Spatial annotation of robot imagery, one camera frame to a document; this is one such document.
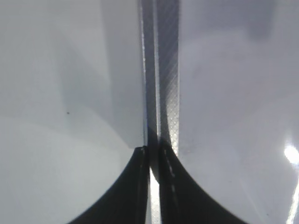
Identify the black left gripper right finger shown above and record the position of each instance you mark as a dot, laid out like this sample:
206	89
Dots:
182	200

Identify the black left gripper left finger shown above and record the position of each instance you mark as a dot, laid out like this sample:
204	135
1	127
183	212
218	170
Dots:
125	202

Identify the white magnetic whiteboard grey frame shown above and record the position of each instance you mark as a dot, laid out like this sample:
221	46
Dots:
222	88

